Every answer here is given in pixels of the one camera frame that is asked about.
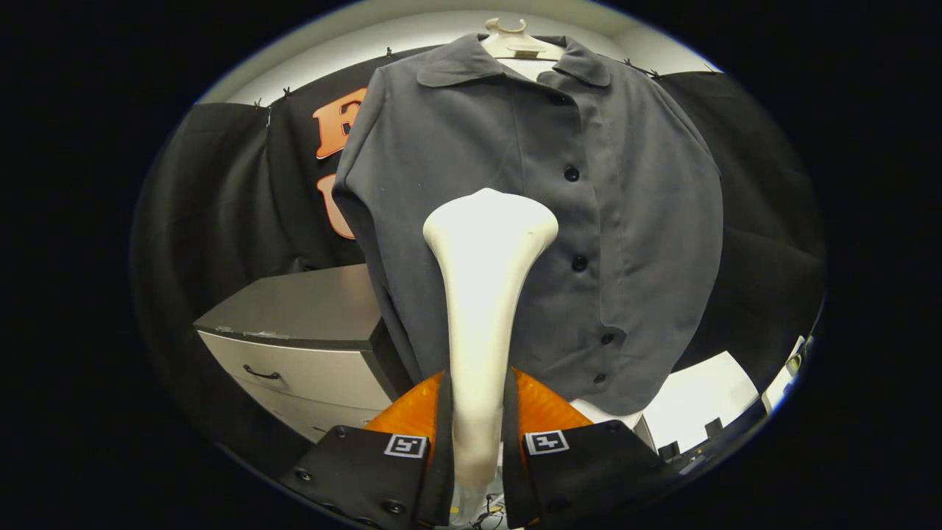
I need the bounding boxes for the grey drawer cabinet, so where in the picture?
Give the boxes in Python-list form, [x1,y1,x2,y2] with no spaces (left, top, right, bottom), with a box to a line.
[193,264,413,444]

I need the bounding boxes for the white slanted bar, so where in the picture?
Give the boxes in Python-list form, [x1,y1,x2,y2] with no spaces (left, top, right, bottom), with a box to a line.
[762,335,808,413]

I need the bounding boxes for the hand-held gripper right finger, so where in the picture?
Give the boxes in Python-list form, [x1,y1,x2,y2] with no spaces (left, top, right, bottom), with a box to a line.
[502,367,689,529]

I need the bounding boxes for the grey button-up shirt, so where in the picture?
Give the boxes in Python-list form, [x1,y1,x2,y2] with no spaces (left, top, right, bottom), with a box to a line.
[331,32,724,417]

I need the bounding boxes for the white garment steamer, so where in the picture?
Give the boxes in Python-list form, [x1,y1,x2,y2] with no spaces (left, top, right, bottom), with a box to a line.
[422,188,560,528]

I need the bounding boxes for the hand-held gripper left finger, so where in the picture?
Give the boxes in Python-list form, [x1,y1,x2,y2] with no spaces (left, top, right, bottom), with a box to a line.
[277,370,457,529]

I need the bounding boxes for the white low table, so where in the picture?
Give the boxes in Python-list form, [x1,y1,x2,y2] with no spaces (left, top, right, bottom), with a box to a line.
[646,351,760,451]

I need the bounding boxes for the black backdrop cloth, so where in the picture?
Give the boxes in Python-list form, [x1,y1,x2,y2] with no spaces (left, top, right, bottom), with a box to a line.
[131,44,826,479]

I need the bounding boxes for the tangled thin cables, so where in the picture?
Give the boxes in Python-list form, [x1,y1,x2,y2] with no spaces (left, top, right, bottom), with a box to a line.
[471,492,509,529]

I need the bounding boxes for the cream plastic hanger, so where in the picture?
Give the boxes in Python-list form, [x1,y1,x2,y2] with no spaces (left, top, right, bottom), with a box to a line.
[482,18,566,61]

